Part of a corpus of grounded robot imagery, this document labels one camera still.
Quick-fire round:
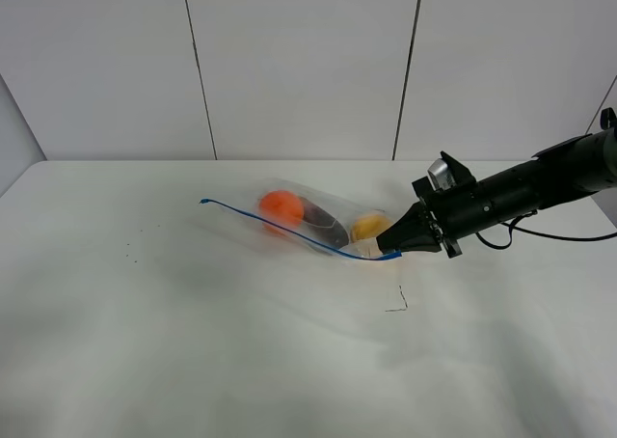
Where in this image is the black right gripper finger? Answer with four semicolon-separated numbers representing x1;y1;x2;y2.
376;203;442;254

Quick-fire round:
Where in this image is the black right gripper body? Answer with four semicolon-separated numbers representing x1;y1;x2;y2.
413;173;491;258

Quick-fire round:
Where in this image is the clear zip bag blue zipper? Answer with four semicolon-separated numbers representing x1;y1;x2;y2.
199;178;402;261

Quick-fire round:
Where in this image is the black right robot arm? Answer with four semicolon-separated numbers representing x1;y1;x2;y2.
376;108;616;258

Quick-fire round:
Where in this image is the yellow pear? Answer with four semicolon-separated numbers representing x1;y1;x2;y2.
350;212;393;242

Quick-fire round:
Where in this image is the dark purple eggplant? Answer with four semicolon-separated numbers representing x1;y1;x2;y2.
300;197;350;249

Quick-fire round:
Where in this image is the orange fruit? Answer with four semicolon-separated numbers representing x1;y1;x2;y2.
258;190;305;230

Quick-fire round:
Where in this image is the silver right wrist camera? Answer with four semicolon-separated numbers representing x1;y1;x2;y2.
427;151;476;191

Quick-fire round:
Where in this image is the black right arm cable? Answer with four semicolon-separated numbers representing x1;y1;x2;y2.
474;210;617;250

